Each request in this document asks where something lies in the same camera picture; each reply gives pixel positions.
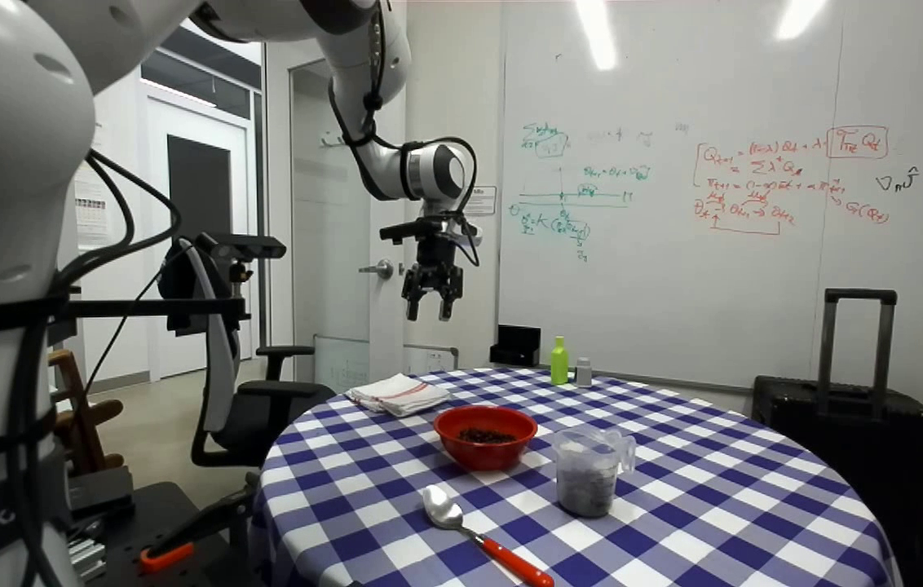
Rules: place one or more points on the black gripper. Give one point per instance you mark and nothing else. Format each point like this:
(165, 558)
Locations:
(437, 255)

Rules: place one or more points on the black box behind table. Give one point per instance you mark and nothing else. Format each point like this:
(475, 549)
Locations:
(513, 346)

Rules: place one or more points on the whiteboard with writing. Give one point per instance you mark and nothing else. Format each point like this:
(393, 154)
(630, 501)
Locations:
(698, 272)

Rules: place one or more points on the brown wooden stand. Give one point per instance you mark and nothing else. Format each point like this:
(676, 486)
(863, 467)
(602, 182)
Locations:
(75, 417)

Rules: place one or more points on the blue white checkered tablecloth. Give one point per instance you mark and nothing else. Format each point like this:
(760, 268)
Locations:
(698, 490)

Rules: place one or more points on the black mounting bar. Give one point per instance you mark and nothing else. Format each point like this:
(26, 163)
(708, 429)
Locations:
(122, 308)

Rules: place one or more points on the green bottle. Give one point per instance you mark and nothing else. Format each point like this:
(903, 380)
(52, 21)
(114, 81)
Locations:
(557, 362)

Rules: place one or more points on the clear plastic measuring cup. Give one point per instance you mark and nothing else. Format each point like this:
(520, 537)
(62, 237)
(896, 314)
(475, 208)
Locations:
(588, 477)

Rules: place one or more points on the white towel with red stripes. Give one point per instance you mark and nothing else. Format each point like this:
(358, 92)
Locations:
(399, 392)

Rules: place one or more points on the white door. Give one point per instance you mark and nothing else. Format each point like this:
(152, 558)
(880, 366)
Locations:
(331, 250)

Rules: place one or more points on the red bowl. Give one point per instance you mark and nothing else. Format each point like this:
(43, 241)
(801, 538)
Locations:
(483, 434)

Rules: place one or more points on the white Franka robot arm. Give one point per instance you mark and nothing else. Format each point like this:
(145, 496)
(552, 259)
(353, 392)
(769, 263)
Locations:
(5, 163)

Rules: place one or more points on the black office chair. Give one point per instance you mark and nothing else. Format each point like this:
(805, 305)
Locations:
(266, 417)

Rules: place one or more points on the paper sign on wall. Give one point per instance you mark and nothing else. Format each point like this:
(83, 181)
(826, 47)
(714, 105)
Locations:
(488, 204)

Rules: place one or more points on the black base platform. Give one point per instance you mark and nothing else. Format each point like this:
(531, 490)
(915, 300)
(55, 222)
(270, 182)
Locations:
(145, 511)

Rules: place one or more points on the small grey bottle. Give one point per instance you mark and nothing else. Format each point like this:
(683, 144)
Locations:
(581, 376)

